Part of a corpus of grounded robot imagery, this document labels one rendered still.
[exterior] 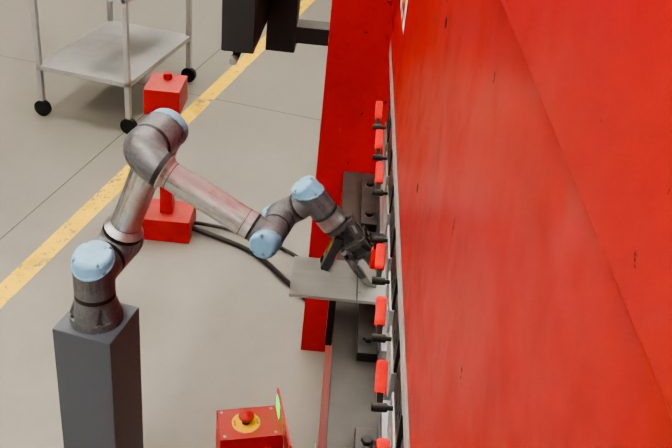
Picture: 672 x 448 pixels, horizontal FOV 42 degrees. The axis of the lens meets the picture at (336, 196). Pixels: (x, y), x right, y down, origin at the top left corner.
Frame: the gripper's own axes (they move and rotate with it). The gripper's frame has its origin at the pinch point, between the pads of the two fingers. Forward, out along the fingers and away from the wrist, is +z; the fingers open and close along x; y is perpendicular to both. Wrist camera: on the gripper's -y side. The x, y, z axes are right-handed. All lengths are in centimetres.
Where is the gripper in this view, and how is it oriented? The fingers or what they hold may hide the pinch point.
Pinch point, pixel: (371, 278)
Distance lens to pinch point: 240.6
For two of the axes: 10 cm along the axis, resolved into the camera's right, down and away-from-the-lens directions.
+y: 8.2, -4.8, -3.2
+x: 0.4, -5.0, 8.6
